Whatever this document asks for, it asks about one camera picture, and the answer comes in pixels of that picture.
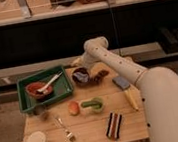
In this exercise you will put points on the striped chalkboard eraser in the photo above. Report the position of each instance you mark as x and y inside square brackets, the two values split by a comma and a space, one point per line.
[114, 126]

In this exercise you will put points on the small metal cup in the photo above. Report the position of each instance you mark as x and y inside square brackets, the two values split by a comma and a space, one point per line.
[41, 112]

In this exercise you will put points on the brown chain toy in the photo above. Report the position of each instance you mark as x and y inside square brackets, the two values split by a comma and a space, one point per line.
[98, 78]

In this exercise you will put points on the dark brown bowl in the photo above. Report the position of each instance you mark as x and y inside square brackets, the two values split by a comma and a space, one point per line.
[81, 76]

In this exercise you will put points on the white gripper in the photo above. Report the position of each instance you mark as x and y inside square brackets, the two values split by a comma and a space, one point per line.
[82, 61]

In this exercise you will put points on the white plastic spoon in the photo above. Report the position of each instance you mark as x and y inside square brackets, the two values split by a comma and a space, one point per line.
[44, 88]

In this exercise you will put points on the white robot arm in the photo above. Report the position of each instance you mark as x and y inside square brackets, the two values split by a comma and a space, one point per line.
[158, 87]

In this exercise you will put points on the red bowl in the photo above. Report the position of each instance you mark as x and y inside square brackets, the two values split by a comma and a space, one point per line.
[32, 89]

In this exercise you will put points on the metal fork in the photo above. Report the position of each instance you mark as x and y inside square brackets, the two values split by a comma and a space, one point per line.
[69, 134]

